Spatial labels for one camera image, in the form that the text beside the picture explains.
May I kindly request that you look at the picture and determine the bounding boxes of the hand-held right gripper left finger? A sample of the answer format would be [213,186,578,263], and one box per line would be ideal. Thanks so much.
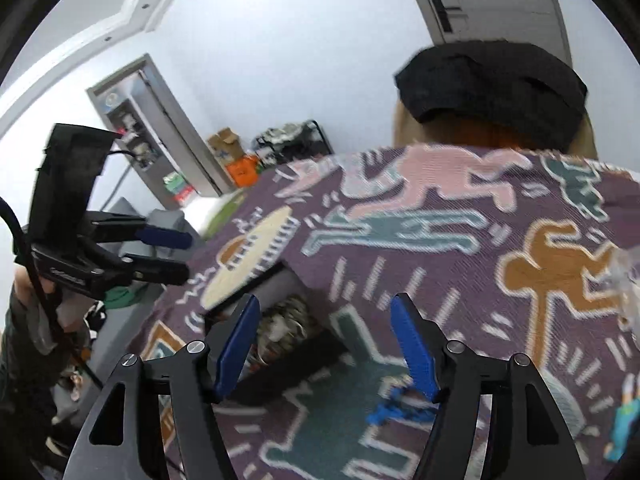
[62,293,262,480]

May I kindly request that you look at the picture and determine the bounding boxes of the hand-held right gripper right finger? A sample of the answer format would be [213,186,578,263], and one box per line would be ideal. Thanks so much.
[390,292,588,480]

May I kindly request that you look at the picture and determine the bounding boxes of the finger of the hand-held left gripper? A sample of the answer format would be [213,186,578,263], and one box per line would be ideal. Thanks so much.
[89,211,194,251]
[91,249,191,287]

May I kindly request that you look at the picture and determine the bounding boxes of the black jewelry box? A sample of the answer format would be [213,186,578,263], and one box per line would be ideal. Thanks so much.
[200,260,353,408]

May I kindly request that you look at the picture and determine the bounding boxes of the person's left hand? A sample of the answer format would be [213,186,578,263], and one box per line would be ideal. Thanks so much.
[14,265,94,334]

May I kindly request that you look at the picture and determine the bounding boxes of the grey box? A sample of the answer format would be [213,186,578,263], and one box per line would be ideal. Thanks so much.
[146,208,189,235]

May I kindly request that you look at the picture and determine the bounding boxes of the green and red packets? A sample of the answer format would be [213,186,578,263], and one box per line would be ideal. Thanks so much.
[162,171,197,207]

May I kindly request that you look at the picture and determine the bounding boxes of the purple printed blanket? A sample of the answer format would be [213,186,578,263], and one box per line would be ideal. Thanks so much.
[127,142,640,480]

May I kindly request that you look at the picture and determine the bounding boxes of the orange box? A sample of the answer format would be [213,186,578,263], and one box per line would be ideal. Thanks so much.
[225,155,262,187]

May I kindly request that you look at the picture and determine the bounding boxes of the small cardboard box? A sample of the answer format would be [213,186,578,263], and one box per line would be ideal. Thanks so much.
[207,127,247,162]

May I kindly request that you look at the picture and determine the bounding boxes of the black-haired toy figurine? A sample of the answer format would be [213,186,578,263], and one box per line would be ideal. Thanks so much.
[602,394,640,466]

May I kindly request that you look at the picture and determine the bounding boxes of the clear plastic bag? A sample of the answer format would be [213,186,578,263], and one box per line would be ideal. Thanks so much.
[604,244,640,332]

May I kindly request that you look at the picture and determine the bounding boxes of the black cloth on chair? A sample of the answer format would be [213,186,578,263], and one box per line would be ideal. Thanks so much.
[394,39,589,154]

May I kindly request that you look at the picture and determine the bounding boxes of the open grey wall cabinet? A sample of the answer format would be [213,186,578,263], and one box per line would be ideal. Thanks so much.
[87,53,237,200]

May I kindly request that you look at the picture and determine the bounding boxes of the black wire rack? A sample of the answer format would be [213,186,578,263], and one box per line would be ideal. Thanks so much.
[251,119,334,167]

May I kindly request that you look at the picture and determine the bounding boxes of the black door handle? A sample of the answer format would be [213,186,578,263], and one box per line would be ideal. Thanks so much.
[430,0,469,44]

